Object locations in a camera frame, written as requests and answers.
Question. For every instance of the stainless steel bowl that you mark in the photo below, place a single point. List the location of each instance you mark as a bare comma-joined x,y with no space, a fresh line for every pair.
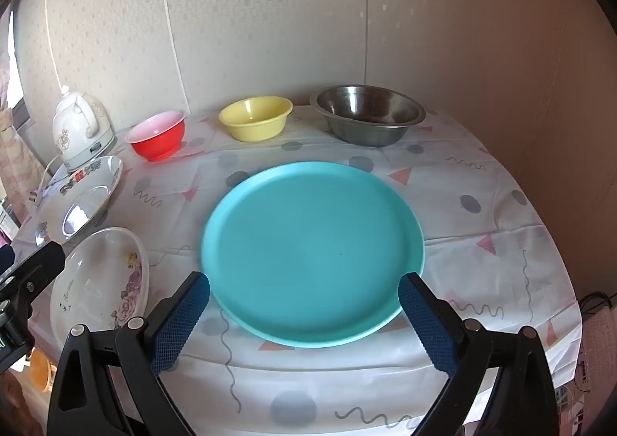
366,118

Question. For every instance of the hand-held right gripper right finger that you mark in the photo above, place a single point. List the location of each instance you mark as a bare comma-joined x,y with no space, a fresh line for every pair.
426,325

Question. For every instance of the blue floral deep plate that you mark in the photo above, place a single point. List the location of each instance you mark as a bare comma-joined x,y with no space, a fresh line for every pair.
79,204

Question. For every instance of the red plastic bowl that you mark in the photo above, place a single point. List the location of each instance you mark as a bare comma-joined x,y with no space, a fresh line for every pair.
159,142

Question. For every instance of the teal plastic plate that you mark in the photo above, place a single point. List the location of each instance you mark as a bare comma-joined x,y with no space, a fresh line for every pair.
313,248

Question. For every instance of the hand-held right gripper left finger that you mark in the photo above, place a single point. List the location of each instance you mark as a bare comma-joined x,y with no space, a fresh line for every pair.
181,320

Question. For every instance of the pink patterned curtain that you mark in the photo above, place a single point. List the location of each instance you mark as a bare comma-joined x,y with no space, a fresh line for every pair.
12,147

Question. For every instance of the white ceramic electric kettle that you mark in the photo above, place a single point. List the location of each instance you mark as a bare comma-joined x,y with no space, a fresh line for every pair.
79,132

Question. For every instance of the patterned white tablecloth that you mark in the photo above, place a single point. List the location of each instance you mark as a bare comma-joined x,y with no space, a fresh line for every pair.
482,243

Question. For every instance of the pink rose oval plate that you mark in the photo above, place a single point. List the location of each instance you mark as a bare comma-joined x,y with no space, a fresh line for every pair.
96,282

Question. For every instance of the orange object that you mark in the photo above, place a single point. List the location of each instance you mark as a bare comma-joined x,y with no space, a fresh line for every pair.
41,368

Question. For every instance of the yellow plastic bowl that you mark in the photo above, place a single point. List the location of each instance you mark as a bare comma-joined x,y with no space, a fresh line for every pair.
255,120

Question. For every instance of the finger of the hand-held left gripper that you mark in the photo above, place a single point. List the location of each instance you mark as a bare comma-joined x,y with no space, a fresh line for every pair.
38,267

